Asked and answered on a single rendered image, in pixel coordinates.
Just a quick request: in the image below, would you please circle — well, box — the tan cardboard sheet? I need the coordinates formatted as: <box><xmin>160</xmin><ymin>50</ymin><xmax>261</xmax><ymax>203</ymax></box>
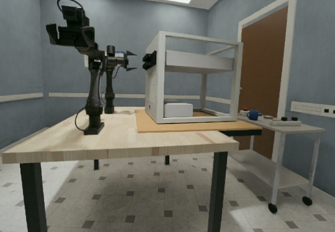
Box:
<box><xmin>135</xmin><ymin>109</ymin><xmax>262</xmax><ymax>133</ymax></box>

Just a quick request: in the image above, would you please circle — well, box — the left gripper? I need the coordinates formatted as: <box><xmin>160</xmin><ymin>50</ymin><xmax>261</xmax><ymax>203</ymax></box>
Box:
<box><xmin>115</xmin><ymin>51</ymin><xmax>137</xmax><ymax>71</ymax></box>

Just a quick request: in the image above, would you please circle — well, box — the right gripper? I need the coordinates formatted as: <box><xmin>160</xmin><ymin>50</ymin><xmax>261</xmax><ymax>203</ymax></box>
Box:
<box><xmin>46</xmin><ymin>17</ymin><xmax>95</xmax><ymax>48</ymax></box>

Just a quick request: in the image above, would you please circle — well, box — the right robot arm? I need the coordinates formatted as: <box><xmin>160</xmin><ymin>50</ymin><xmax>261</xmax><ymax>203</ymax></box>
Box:
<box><xmin>61</xmin><ymin>5</ymin><xmax>106</xmax><ymax>133</ymax></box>

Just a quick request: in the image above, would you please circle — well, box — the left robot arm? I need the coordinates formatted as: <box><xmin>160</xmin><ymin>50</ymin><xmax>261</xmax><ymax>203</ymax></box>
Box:
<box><xmin>104</xmin><ymin>45</ymin><xmax>117</xmax><ymax>109</ymax></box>

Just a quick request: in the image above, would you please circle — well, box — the white server rack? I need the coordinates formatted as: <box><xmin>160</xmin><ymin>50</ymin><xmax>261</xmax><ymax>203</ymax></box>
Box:
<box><xmin>145</xmin><ymin>31</ymin><xmax>243</xmax><ymax>124</ymax></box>

